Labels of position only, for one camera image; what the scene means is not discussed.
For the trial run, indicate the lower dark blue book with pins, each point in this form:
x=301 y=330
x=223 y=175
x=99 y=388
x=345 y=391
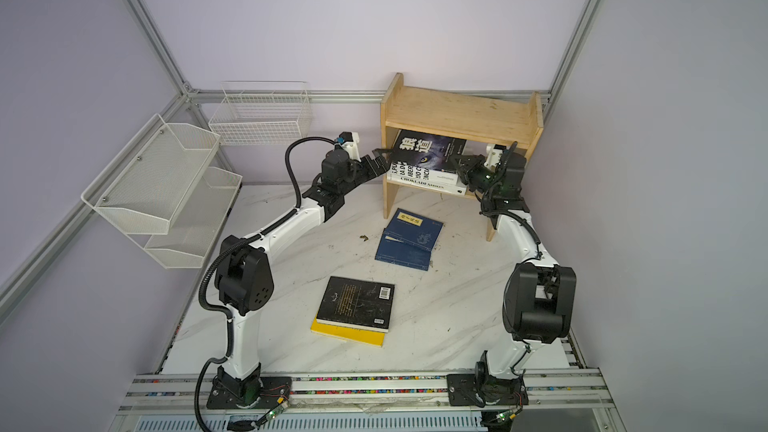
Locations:
x=397 y=252

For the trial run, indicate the yellow book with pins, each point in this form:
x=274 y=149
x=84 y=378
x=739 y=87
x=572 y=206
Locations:
x=349 y=334

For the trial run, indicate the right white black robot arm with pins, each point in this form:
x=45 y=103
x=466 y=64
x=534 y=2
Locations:
x=538 y=298

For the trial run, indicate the white mesh lower wall bin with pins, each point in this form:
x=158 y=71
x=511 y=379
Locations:
x=198 y=225

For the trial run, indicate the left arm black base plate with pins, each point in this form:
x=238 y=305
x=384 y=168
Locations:
x=257 y=394

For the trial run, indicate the black book with gold text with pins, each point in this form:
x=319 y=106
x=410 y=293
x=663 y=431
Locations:
x=358 y=304

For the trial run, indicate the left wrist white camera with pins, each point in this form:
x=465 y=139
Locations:
x=349 y=142

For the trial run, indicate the white wire wall basket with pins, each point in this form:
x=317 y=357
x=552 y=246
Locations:
x=262 y=113

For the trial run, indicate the wrist white camera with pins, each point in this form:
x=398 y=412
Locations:
x=349 y=142
x=494 y=154

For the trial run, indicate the white mesh wall bin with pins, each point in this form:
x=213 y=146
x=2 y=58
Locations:
x=144 y=189
x=198 y=225

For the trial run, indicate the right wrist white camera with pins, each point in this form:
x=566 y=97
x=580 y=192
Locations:
x=494 y=154

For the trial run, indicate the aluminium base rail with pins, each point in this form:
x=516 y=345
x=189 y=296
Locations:
x=373 y=393

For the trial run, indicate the wooden two-tier bookshelf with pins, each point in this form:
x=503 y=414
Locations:
x=480 y=121

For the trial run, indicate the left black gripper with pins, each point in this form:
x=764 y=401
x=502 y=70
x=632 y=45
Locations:
x=370 y=163

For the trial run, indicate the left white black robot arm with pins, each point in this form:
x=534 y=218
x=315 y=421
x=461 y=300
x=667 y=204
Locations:
x=239 y=281

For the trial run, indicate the white ventilated cable duct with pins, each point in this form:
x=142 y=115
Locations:
x=424 y=421

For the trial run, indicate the black book with barcode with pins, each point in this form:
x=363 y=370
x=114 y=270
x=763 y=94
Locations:
x=426 y=151

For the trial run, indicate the dark blue book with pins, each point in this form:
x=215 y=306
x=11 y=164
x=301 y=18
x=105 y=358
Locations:
x=397 y=252
x=414 y=229

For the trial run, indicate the white book with black lettering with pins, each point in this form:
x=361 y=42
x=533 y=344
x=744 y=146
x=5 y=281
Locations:
x=402 y=170

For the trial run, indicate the upper dark blue book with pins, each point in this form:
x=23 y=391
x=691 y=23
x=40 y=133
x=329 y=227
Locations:
x=414 y=229

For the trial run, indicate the white mesh upper wall bin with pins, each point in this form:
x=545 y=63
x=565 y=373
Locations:
x=144 y=189

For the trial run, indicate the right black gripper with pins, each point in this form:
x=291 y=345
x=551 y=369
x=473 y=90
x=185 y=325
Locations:
x=471 y=164

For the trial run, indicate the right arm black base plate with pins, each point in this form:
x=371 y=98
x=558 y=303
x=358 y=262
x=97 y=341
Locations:
x=467 y=390

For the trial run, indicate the white book with photo cover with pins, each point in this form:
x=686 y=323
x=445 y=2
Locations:
x=456 y=190

